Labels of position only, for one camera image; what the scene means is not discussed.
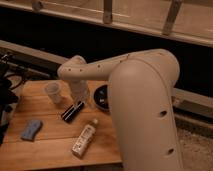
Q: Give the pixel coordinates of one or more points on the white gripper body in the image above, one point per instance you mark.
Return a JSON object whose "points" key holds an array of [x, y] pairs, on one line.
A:
{"points": [[79, 90]]}

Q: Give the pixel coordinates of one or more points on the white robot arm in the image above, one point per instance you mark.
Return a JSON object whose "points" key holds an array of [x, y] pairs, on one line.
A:
{"points": [[139, 95]]}

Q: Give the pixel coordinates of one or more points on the black bowl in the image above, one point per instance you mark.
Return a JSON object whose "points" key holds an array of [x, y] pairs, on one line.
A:
{"points": [[100, 98]]}

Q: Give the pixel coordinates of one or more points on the wooden table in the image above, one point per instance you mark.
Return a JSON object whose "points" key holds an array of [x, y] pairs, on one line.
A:
{"points": [[52, 145]]}

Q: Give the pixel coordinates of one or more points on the blue sponge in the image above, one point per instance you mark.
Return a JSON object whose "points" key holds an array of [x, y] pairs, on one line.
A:
{"points": [[31, 130]]}

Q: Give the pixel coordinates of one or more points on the black equipment with cables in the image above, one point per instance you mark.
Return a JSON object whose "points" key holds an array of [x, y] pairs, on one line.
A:
{"points": [[8, 82]]}

